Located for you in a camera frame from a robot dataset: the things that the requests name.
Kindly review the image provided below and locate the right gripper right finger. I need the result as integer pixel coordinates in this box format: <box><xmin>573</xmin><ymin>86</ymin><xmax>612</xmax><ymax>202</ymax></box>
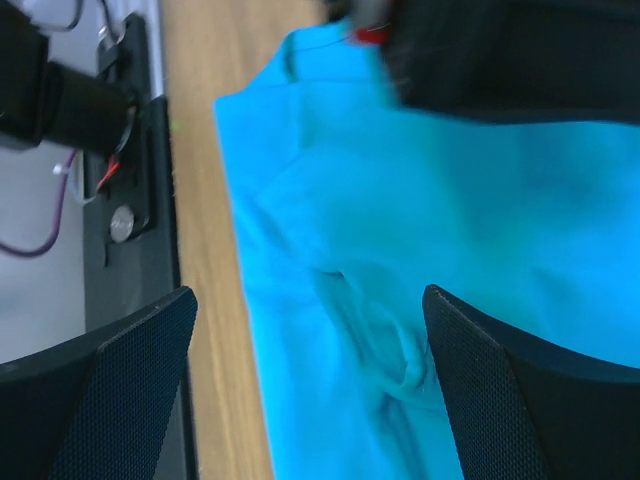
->
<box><xmin>422</xmin><ymin>285</ymin><xmax>639</xmax><ymax>479</ymax></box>

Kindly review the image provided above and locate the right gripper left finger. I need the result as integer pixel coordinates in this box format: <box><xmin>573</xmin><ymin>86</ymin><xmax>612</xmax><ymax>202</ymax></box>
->
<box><xmin>1</xmin><ymin>287</ymin><xmax>198</xmax><ymax>479</ymax></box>

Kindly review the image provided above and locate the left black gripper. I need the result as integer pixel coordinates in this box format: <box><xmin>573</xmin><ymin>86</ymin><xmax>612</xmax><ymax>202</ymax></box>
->
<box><xmin>322</xmin><ymin>0</ymin><xmax>639</xmax><ymax>124</ymax></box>

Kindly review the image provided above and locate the teal polo shirt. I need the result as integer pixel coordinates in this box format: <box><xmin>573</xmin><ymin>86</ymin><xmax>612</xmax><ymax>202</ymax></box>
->
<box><xmin>213</xmin><ymin>23</ymin><xmax>639</xmax><ymax>479</ymax></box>

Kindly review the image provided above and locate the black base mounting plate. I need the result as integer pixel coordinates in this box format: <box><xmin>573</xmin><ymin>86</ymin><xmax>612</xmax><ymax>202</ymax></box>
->
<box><xmin>82</xmin><ymin>14</ymin><xmax>199</xmax><ymax>480</ymax></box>

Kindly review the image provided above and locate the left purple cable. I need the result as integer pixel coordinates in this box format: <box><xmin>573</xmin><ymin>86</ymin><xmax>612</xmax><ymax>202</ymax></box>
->
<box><xmin>0</xmin><ymin>149</ymin><xmax>79</xmax><ymax>259</ymax></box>

